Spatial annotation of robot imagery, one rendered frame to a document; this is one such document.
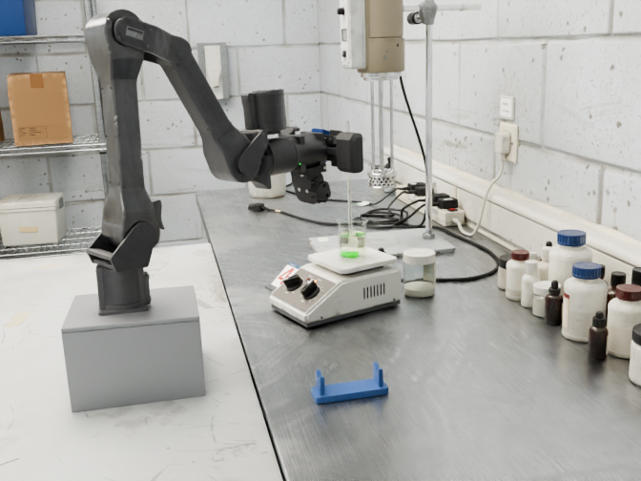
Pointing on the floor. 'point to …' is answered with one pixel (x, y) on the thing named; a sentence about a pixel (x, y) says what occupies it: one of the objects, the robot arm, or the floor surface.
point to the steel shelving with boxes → (42, 135)
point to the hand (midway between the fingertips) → (341, 144)
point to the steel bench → (417, 364)
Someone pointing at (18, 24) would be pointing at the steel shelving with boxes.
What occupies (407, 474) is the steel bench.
